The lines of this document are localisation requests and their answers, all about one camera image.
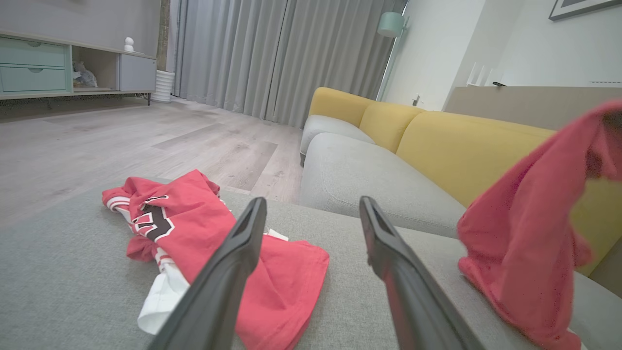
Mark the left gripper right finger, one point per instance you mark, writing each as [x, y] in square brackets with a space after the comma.
[408, 291]

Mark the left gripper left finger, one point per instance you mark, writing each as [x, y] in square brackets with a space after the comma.
[228, 272]

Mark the red and white basketball jersey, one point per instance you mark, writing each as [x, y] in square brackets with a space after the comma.
[194, 214]

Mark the red shorts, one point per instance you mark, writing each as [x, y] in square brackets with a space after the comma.
[525, 233]

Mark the grey and yellow sofa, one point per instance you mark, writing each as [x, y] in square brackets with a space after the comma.
[369, 180]

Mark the white ribbed bin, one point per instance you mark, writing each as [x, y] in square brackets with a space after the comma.
[163, 86]

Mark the beige counter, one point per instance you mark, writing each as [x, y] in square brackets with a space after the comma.
[510, 104]

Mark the grey curtain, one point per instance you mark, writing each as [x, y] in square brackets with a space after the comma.
[272, 58]

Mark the white stand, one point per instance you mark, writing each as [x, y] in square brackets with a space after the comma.
[474, 78]

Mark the grey plush toy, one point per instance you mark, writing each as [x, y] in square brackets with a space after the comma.
[85, 75]

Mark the small white figure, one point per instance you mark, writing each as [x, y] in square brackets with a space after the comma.
[129, 44]

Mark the teal floor lamp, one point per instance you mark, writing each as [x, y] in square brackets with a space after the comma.
[391, 24]

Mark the low cabinet with teal drawers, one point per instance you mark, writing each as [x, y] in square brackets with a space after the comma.
[34, 73]

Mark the framed picture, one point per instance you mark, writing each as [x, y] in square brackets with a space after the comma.
[578, 6]

